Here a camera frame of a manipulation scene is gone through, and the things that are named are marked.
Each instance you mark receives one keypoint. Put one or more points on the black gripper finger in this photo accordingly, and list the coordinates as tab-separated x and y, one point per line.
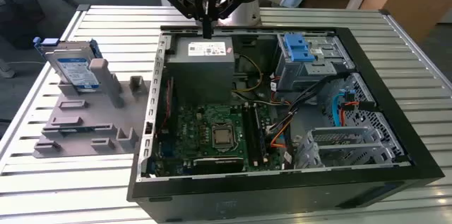
227	7
183	4

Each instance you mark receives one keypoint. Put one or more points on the hard disk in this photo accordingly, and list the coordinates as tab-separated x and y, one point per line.
74	67

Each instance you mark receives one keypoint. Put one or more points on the metal disk bay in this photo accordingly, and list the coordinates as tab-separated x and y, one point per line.
339	150

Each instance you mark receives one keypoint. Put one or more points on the blue plastic drive latch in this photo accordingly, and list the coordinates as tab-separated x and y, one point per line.
298	49

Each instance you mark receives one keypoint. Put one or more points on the grey power supply unit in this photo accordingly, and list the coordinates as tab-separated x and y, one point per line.
202	75

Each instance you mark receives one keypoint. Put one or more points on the metal drive cage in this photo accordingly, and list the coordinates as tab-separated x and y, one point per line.
318	69

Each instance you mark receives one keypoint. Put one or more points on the black mesh bin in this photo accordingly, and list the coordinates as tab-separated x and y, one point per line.
22	17

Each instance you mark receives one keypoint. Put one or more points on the green motherboard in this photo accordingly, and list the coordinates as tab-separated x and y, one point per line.
198	128

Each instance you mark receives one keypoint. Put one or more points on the grey parts rack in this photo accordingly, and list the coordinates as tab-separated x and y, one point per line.
95	112

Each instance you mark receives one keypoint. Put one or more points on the black RAM slot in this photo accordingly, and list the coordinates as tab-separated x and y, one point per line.
251	134
262	134

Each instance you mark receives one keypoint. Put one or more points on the silver CPU in socket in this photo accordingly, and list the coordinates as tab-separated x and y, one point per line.
223	136

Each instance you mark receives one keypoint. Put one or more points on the RAM stick in rack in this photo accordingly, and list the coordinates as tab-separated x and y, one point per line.
77	129

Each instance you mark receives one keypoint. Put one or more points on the black graphics card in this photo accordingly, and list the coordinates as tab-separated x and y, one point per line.
219	164

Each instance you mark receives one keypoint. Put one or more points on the black PC case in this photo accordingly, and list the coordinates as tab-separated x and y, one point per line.
283	195

